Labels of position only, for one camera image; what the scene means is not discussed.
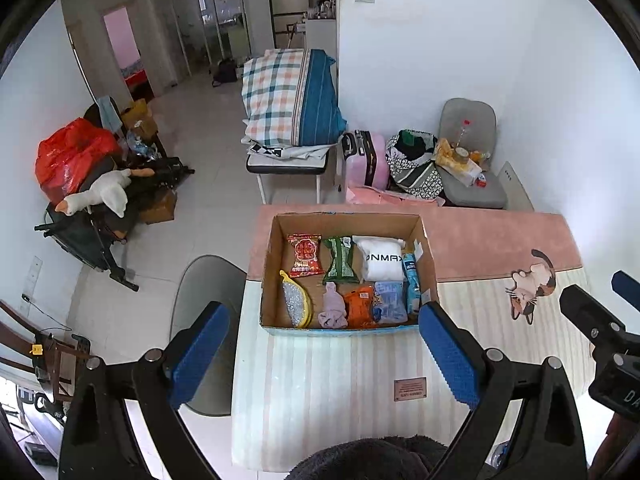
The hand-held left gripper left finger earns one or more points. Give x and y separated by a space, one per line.
200 355

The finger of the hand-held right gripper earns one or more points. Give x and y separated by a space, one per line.
585 310
627 287

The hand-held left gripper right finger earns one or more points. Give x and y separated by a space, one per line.
447 355

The blue wet wipes packet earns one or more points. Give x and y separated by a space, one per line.
390 302

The light blue long packet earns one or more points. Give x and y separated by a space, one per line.
411 280

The orange snack packet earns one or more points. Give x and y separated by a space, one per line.
359 307

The yellow silver scrubbing sponge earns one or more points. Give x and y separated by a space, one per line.
297 302

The white soft packet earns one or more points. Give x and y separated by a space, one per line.
380 260

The purple sock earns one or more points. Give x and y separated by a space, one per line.
332 307

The green snack packet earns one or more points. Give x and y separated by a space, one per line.
342 260

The red snack packet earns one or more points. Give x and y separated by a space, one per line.
305 255

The plain grey chair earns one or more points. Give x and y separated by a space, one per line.
210 280

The striped pink cat mat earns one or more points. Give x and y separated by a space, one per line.
350 390

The person's dark fleece clothing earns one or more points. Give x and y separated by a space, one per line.
365 460

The white board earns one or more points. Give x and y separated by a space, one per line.
517 187

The dark wooden rack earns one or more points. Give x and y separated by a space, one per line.
50 360

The brown cardboard box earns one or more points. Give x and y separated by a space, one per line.
159 207

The black folding cart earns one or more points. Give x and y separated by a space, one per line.
85 240

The small red white box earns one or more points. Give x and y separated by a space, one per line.
481 180

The pink cloth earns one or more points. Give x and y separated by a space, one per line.
370 195

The white goose plush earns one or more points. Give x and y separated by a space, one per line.
107 192

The patterned bag of clothes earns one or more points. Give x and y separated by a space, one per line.
412 165

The white black bench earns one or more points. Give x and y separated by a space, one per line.
285 165

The pink suitcase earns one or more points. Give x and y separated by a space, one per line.
365 160

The clear plastic bottle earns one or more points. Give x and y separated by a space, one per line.
464 135

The folded patterned cloth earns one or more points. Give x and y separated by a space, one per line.
280 150

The grey cushioned chair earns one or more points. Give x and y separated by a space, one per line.
467 112

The red plastic bag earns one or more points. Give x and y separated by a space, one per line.
70 155

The yellow taped cardboard box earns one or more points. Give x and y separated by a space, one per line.
137 120

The light blue cloth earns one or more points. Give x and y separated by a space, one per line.
107 112

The plaid folded blanket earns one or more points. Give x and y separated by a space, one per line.
285 95

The black bag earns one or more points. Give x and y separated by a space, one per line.
225 72

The white cabinet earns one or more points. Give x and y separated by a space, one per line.
321 35

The white wall outlet strip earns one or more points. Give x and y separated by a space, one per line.
31 285

